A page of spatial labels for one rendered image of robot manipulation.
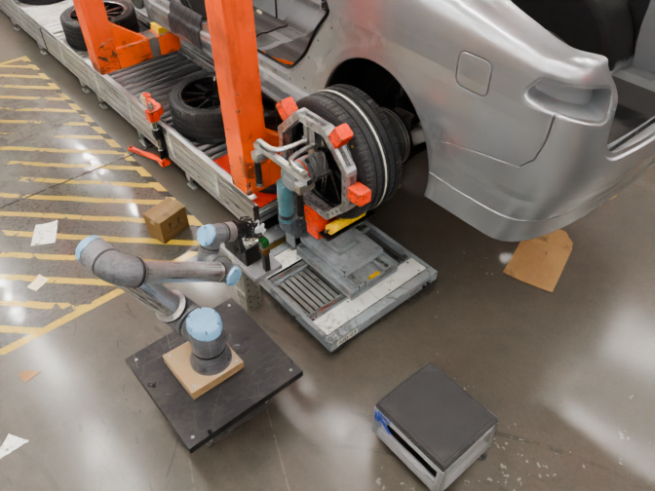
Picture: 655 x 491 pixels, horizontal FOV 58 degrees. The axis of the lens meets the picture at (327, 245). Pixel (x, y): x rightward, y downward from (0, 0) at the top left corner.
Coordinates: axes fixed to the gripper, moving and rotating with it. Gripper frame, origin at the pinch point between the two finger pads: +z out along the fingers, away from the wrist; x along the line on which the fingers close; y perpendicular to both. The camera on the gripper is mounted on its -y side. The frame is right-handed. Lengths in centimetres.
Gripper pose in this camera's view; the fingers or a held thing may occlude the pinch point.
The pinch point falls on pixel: (262, 230)
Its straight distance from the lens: 285.9
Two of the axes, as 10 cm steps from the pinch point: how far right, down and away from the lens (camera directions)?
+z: 6.5, -1.3, 7.5
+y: 2.9, -8.7, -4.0
